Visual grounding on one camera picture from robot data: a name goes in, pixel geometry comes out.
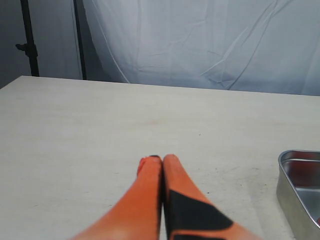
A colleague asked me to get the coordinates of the steel two-compartment lunch box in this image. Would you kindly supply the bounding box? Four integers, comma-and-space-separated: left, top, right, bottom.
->
276, 149, 320, 240

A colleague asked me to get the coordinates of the white backdrop cloth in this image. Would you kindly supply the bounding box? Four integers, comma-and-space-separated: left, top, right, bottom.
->
76, 0, 320, 96

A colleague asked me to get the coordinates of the black stand pole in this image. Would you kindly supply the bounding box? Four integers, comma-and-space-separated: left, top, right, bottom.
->
15, 0, 40, 77

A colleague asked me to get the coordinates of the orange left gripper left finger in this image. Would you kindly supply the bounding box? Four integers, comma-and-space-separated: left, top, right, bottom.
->
72, 155, 163, 240

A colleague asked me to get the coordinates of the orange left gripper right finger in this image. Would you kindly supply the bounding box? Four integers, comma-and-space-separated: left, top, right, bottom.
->
162, 154, 259, 240

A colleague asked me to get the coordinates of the black thin pole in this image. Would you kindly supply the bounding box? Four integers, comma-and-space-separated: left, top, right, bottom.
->
73, 0, 87, 80

